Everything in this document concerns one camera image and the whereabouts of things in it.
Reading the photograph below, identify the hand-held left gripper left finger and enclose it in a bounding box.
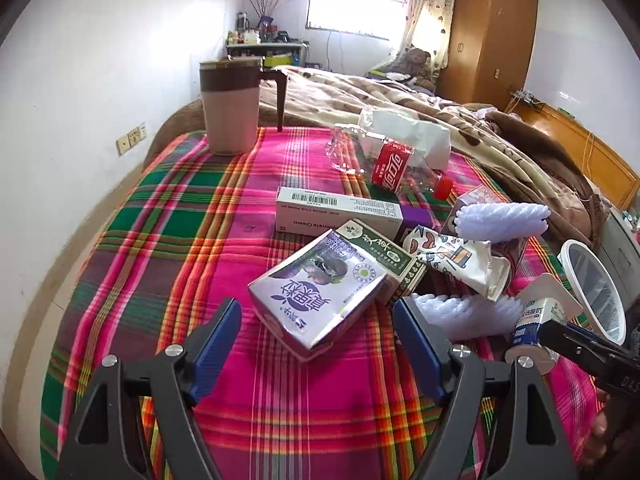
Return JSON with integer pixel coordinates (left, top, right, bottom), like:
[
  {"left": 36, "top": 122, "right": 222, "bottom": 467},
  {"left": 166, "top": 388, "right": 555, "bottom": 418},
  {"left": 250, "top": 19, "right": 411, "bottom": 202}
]
[{"left": 55, "top": 297, "right": 243, "bottom": 480}]

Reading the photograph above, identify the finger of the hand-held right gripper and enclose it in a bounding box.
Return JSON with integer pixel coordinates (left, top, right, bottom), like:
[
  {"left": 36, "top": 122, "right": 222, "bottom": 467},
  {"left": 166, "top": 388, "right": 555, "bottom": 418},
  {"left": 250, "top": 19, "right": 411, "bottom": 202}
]
[{"left": 537, "top": 320, "right": 640, "bottom": 403}]

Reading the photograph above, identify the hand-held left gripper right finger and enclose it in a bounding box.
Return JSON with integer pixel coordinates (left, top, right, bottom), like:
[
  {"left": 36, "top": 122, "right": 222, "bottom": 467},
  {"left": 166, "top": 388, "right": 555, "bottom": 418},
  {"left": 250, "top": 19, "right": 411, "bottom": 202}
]
[{"left": 392, "top": 296, "right": 581, "bottom": 480}]

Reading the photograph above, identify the blue white small carton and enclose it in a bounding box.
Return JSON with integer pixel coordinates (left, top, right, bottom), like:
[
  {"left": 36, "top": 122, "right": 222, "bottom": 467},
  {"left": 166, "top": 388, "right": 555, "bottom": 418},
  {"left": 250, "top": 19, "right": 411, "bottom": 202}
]
[{"left": 505, "top": 297, "right": 568, "bottom": 376}]

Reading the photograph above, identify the purple milk carton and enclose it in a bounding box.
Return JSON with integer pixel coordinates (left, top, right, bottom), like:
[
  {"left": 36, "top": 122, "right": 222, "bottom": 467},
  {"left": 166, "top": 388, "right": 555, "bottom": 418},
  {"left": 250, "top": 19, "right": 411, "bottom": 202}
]
[{"left": 248, "top": 230, "right": 401, "bottom": 363}]

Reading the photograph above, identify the red and white drink carton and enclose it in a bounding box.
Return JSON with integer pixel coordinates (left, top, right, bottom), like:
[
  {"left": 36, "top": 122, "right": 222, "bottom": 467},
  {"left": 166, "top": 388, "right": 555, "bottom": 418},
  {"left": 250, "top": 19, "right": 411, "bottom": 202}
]
[{"left": 450, "top": 184, "right": 507, "bottom": 226}]

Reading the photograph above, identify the white and purple medicine box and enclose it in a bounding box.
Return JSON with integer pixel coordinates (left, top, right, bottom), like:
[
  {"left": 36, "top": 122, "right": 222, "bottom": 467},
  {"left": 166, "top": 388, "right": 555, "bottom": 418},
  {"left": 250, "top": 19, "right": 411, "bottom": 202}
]
[{"left": 276, "top": 186, "right": 436, "bottom": 242}]

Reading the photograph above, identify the person's right hand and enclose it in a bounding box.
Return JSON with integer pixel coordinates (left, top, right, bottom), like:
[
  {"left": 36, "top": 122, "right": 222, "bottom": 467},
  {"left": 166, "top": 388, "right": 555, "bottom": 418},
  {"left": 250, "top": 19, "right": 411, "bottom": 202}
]
[{"left": 585, "top": 392, "right": 621, "bottom": 466}]

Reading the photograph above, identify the white foam fruit net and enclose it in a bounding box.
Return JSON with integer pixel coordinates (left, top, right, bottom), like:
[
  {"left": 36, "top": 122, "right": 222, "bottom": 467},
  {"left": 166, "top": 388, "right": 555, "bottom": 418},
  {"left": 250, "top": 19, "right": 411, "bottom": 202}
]
[
  {"left": 414, "top": 292, "right": 523, "bottom": 342},
  {"left": 452, "top": 201, "right": 551, "bottom": 241}
]

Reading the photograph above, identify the printed snack wrapper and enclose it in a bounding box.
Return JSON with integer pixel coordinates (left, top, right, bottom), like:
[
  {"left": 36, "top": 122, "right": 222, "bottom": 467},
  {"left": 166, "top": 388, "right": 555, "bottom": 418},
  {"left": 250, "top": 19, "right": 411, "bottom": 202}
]
[{"left": 402, "top": 225, "right": 512, "bottom": 302}]

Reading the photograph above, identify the green and white box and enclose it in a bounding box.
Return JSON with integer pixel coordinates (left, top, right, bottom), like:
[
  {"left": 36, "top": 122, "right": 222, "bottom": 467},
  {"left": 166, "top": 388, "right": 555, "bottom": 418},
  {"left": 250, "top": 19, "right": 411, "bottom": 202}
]
[{"left": 332, "top": 219, "right": 427, "bottom": 303}]

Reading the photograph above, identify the plaid cloth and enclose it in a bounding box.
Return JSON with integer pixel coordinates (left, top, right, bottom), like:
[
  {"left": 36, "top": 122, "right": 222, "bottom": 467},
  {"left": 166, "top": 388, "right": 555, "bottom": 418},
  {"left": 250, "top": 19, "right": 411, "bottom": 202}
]
[{"left": 40, "top": 127, "right": 601, "bottom": 480}]

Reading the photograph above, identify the crushed red label plastic bottle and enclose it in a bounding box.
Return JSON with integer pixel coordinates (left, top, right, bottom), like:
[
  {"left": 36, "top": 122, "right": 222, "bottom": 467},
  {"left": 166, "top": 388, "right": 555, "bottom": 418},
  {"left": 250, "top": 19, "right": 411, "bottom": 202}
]
[{"left": 326, "top": 124, "right": 454, "bottom": 201}]

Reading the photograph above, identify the wooden headboard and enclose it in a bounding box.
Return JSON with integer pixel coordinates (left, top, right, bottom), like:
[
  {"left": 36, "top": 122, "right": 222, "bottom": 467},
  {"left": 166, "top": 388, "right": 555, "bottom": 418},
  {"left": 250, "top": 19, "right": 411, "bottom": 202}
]
[{"left": 505, "top": 102, "right": 640, "bottom": 211}]

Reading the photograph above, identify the white crumpled plastic bag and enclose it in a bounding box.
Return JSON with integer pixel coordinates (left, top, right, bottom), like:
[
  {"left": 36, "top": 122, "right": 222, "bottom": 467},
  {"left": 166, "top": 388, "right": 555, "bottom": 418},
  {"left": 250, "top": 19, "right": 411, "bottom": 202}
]
[{"left": 357, "top": 109, "right": 451, "bottom": 171}]

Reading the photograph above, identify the brown lidded mug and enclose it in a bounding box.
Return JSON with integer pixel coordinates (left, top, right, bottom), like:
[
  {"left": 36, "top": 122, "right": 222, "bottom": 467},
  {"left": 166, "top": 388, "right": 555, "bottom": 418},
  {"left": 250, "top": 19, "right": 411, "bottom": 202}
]
[{"left": 199, "top": 57, "right": 289, "bottom": 156}]

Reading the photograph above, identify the beige and brown blanket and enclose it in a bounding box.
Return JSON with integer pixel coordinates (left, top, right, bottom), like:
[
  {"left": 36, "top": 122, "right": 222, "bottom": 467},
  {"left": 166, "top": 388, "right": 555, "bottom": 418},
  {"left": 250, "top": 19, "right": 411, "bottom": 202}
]
[{"left": 145, "top": 65, "right": 612, "bottom": 256}]

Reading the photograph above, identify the brown teddy bear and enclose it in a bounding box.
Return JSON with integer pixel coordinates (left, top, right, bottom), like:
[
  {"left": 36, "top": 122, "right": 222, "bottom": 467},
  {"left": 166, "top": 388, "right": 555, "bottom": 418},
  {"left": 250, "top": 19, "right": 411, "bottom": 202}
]
[{"left": 399, "top": 47, "right": 434, "bottom": 91}]

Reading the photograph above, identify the cluttered shelf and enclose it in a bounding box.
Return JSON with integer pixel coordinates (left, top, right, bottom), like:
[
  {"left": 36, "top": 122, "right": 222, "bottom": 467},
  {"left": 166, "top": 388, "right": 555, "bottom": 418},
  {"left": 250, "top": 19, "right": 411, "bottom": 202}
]
[{"left": 225, "top": 30, "right": 310, "bottom": 69}]

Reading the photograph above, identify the wooden wardrobe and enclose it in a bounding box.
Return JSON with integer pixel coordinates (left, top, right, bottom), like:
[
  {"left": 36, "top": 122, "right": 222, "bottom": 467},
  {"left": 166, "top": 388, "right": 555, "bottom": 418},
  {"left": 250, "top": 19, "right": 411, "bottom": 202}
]
[{"left": 439, "top": 0, "right": 539, "bottom": 109}]

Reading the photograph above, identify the patterned curtain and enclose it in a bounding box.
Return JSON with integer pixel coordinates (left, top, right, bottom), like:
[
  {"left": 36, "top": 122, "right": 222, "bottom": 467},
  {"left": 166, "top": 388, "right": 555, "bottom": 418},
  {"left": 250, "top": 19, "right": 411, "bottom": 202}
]
[{"left": 399, "top": 0, "right": 457, "bottom": 70}]

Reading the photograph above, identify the window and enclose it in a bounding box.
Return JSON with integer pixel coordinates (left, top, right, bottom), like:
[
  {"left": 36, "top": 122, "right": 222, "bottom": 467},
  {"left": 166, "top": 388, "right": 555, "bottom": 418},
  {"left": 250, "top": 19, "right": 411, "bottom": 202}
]
[{"left": 306, "top": 0, "right": 407, "bottom": 41}]

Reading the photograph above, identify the vase with bare branches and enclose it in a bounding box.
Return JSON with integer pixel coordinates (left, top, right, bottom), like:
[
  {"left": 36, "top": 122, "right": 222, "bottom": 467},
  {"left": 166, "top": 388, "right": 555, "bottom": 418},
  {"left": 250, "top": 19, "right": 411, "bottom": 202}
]
[{"left": 241, "top": 0, "right": 292, "bottom": 41}]

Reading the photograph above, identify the wall socket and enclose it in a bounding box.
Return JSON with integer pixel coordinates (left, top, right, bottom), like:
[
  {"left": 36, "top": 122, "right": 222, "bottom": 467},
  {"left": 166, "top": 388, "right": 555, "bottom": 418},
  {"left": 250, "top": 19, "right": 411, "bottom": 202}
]
[{"left": 116, "top": 122, "right": 149, "bottom": 157}]

